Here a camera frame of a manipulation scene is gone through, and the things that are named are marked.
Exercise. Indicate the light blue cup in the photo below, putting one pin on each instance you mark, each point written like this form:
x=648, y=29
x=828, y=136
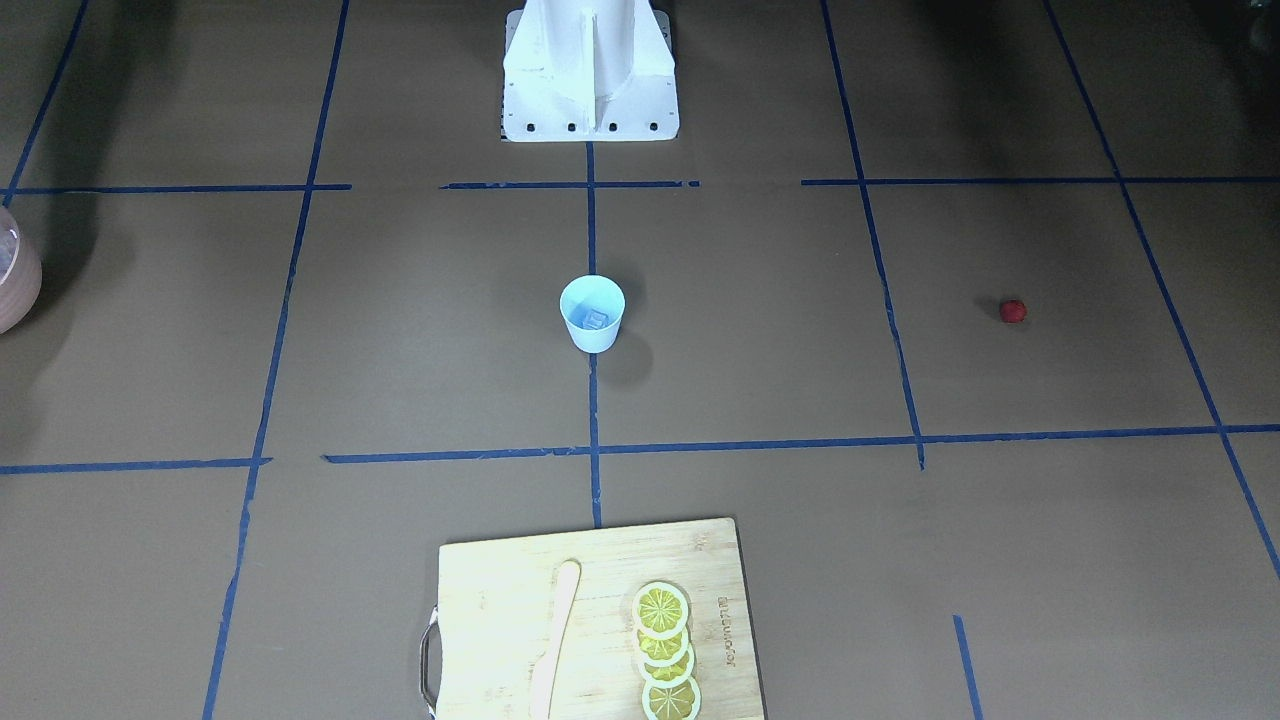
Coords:
x=592, y=291

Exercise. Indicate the ice cubes in bowl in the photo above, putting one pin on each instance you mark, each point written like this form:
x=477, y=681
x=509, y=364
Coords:
x=9, y=250

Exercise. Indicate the yellow plastic knife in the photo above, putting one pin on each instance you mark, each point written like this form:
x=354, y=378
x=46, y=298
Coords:
x=545, y=669

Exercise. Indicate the lemon slice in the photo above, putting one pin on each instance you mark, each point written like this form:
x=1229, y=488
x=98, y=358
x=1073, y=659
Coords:
x=681, y=670
x=663, y=700
x=662, y=652
x=660, y=610

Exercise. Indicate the bamboo cutting board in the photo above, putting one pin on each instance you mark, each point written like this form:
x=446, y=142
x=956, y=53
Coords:
x=492, y=618

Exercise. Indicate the red strawberry on table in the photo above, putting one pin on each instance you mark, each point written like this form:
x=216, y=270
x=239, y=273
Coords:
x=1012, y=311

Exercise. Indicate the pink bowl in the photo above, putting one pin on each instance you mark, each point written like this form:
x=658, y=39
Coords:
x=20, y=290

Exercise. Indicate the white camera pole base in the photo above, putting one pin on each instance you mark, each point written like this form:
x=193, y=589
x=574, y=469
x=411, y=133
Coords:
x=589, y=71

